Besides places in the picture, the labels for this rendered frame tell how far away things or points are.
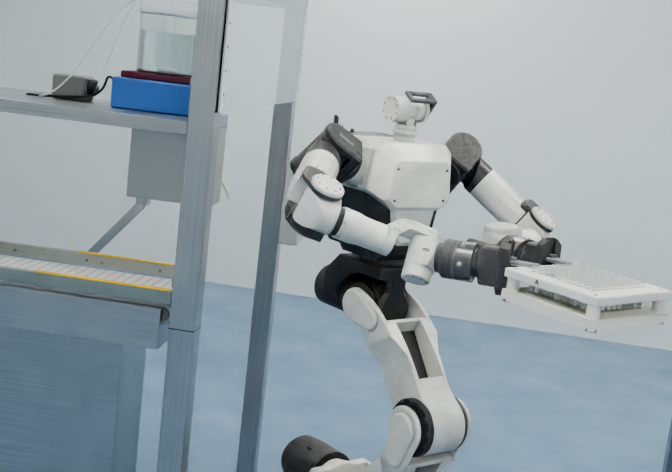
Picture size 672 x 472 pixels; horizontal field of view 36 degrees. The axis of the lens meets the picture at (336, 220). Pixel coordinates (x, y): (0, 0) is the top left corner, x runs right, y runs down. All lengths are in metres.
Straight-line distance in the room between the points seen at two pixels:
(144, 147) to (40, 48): 3.95
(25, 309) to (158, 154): 0.50
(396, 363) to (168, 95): 0.86
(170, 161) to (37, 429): 0.74
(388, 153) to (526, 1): 3.53
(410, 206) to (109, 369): 0.84
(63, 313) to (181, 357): 0.32
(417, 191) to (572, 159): 3.46
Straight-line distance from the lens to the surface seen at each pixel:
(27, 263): 2.78
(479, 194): 2.73
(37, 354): 2.63
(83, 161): 6.45
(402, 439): 2.51
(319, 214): 2.18
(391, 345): 2.55
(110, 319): 2.49
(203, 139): 2.29
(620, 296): 2.10
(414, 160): 2.52
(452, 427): 2.54
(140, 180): 2.63
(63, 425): 2.66
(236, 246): 6.20
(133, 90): 2.47
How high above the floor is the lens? 1.43
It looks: 9 degrees down
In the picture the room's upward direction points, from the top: 7 degrees clockwise
